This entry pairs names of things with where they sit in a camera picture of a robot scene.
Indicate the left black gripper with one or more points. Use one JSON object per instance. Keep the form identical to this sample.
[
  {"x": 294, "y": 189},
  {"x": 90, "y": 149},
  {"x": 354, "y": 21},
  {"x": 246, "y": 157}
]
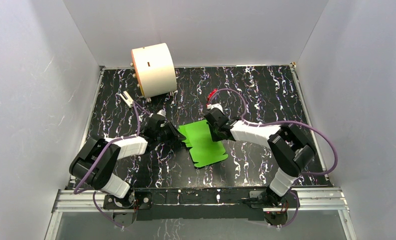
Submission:
[{"x": 171, "y": 134}]

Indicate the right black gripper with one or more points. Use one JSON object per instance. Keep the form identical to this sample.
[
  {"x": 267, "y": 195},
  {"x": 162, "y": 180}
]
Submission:
[{"x": 215, "y": 138}]

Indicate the green paper box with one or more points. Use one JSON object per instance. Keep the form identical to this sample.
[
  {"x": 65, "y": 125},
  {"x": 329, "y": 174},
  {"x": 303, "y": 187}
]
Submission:
[{"x": 203, "y": 150}]

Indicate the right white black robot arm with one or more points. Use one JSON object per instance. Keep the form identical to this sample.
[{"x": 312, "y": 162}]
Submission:
[{"x": 290, "y": 147}]

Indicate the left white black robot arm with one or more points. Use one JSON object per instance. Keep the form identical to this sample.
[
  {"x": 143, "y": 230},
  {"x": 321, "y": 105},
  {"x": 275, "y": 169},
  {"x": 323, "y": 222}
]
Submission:
[{"x": 95, "y": 162}]

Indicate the small red block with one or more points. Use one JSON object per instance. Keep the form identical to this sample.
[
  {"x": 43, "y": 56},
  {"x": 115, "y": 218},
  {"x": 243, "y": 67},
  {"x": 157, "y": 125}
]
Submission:
[{"x": 211, "y": 94}]

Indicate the small white black block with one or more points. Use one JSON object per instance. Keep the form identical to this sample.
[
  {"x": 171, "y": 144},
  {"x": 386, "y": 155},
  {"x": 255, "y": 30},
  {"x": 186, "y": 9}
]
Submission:
[{"x": 125, "y": 96}]

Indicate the white cylindrical drum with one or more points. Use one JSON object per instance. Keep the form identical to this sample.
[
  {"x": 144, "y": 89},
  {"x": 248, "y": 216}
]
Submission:
[{"x": 154, "y": 70}]

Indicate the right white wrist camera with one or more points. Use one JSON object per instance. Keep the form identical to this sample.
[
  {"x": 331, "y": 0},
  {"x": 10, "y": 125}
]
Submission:
[{"x": 214, "y": 106}]

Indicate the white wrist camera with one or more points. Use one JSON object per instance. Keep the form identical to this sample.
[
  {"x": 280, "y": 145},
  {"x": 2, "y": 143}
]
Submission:
[
  {"x": 214, "y": 106},
  {"x": 161, "y": 113}
]

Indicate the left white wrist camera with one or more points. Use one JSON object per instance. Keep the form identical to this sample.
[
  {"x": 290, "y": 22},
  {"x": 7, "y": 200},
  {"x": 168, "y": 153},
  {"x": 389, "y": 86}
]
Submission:
[{"x": 161, "y": 113}]

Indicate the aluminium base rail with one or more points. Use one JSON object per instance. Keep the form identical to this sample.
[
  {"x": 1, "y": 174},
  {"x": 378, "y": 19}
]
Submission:
[{"x": 203, "y": 203}]

